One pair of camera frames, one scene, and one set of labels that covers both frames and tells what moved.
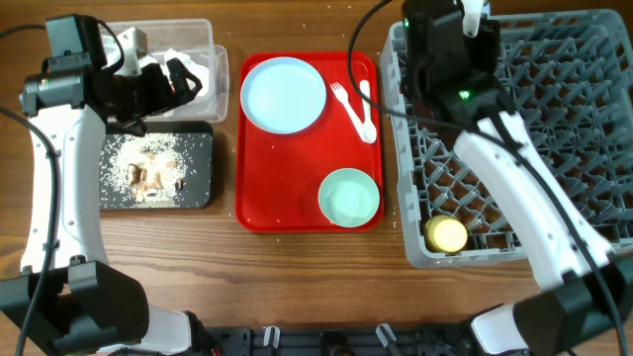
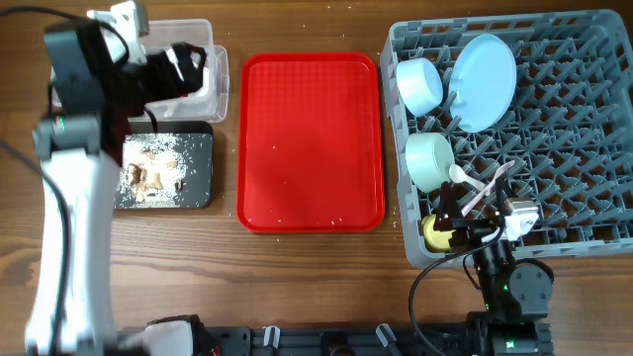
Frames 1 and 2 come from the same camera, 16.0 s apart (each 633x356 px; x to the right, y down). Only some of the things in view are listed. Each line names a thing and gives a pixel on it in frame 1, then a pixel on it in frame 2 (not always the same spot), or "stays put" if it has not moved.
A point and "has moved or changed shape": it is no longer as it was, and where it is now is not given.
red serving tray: (278, 177) stays put
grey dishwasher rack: (566, 81) stays put
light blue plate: (283, 95) has moved or changed shape
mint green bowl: (348, 198) to (428, 158)
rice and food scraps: (143, 171) stays put
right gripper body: (482, 50) to (472, 231)
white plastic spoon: (369, 132) to (458, 175)
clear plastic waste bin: (191, 41) stays put
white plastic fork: (341, 94) to (486, 188)
